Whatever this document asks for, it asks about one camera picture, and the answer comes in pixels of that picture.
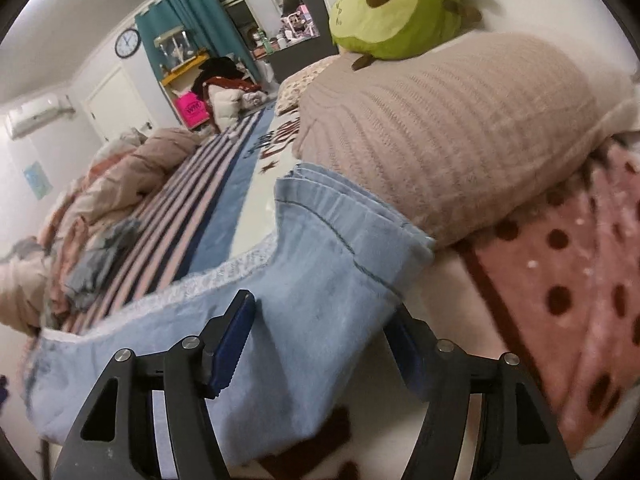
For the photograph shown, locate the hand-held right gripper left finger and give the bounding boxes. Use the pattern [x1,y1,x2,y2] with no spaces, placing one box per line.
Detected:
[52,289,257,480]

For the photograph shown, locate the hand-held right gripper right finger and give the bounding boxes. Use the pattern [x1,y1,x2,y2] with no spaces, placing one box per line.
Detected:
[385,302,576,480]

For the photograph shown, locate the light blue denim pants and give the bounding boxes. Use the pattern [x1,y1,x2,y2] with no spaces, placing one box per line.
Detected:
[20,162,437,453]

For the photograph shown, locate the striped printed bed sheet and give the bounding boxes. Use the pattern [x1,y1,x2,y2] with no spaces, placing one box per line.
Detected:
[60,99,306,333]

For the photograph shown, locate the pink polka dot blanket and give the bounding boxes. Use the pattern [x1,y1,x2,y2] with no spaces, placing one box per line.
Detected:
[452,142,640,453]

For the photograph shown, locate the crumpled pink grey duvet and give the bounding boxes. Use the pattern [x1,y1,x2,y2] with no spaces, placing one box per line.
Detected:
[0,127,201,333]

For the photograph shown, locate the beige knitted pillow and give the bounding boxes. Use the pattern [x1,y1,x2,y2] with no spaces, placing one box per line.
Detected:
[291,31,636,248]

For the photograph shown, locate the bright pink bag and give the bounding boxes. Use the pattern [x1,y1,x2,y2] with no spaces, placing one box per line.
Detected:
[174,91,208,130]

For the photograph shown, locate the pile of clothes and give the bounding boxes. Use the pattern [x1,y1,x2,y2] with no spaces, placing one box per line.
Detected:
[192,56,273,133]

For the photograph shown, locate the white door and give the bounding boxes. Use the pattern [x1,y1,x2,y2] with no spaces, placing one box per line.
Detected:
[82,65,153,145]

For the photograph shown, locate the floral pillow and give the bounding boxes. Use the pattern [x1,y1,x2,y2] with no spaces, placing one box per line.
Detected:
[275,55,341,116]

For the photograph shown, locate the yellow shelf rack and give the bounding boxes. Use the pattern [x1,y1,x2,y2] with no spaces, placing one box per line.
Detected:
[152,30,211,92]

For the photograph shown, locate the white air conditioner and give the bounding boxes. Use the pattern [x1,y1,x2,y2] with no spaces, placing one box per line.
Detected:
[6,94,76,139]

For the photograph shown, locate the teal curtain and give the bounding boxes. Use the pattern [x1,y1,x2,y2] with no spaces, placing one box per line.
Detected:
[135,0,261,91]

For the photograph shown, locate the green avocado plush toy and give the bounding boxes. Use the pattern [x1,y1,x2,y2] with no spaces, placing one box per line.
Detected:
[329,0,483,71]

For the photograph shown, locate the blue wall poster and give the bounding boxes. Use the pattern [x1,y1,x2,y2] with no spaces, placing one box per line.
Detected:
[23,161,53,201]

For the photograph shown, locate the round wall clock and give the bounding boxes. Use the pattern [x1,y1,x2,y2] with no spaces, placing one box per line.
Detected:
[114,29,141,58]

